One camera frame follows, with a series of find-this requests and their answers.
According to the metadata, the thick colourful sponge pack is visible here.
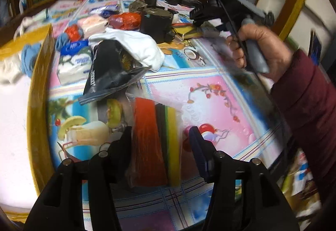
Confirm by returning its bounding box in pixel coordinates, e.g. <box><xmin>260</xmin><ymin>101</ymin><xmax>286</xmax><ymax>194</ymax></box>
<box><xmin>128</xmin><ymin>96</ymin><xmax>183</xmax><ymax>187</ymax></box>

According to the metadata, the black plastic pouch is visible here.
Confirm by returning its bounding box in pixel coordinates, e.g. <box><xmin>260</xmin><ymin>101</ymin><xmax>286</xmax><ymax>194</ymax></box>
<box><xmin>78</xmin><ymin>39</ymin><xmax>151</xmax><ymax>105</ymax></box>

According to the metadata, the white cloth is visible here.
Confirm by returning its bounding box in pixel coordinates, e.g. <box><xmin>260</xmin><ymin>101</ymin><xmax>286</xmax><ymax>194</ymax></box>
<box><xmin>88</xmin><ymin>27</ymin><xmax>165</xmax><ymax>72</ymax></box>

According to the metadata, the blue Vinda tissue pack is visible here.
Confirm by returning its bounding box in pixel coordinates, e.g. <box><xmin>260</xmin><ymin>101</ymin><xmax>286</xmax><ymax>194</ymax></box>
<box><xmin>56</xmin><ymin>39</ymin><xmax>93</xmax><ymax>86</ymax></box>

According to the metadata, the red plastic bag bundle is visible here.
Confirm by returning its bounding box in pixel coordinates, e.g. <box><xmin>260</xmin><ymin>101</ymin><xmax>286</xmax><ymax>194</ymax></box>
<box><xmin>108</xmin><ymin>12</ymin><xmax>141</xmax><ymax>30</ymax></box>

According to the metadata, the blue cloth with red bag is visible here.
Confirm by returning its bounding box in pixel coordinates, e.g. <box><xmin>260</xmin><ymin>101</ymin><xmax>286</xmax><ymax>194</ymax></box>
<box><xmin>55</xmin><ymin>23</ymin><xmax>84</xmax><ymax>51</ymax></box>

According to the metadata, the pink tissue pack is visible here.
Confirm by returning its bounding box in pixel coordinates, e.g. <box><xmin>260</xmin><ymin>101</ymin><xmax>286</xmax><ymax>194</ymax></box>
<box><xmin>77</xmin><ymin>14</ymin><xmax>108</xmax><ymax>39</ymax></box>

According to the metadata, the blue knitted cloth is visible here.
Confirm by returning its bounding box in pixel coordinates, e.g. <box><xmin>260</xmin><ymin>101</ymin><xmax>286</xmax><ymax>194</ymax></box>
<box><xmin>21</xmin><ymin>42</ymin><xmax>42</xmax><ymax>78</ymax></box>

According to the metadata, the maroon jacket right forearm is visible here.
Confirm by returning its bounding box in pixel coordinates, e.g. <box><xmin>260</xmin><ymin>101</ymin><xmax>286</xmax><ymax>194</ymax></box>
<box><xmin>271</xmin><ymin>50</ymin><xmax>335</xmax><ymax>203</ymax></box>

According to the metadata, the person's right hand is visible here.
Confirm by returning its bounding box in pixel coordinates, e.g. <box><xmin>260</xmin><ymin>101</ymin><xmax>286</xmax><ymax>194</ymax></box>
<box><xmin>227</xmin><ymin>23</ymin><xmax>293</xmax><ymax>82</ymax></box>

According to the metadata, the floral patterned tablecloth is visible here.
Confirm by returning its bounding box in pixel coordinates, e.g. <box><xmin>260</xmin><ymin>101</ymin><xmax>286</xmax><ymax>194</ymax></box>
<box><xmin>15</xmin><ymin>0</ymin><xmax>292</xmax><ymax>231</ymax></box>

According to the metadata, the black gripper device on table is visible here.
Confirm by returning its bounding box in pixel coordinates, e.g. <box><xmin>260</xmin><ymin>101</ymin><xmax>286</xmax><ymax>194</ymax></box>
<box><xmin>165</xmin><ymin>0</ymin><xmax>202</xmax><ymax>8</ymax></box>

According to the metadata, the black electric motor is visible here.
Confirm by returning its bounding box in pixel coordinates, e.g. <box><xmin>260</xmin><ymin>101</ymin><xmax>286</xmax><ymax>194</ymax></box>
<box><xmin>139</xmin><ymin>0</ymin><xmax>175</xmax><ymax>44</ymax></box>

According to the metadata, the blue phone on holder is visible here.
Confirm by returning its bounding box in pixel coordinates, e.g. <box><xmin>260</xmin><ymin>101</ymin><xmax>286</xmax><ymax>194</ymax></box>
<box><xmin>308</xmin><ymin>29</ymin><xmax>322</xmax><ymax>66</ymax></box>

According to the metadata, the blue white plastic bag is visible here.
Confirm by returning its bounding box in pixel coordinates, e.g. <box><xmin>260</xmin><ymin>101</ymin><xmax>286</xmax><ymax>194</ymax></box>
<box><xmin>89</xmin><ymin>4</ymin><xmax>120</xmax><ymax>18</ymax></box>

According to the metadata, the white rubber glove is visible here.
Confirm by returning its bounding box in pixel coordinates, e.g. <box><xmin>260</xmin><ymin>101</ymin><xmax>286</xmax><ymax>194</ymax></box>
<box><xmin>13</xmin><ymin>17</ymin><xmax>38</xmax><ymax>39</ymax></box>

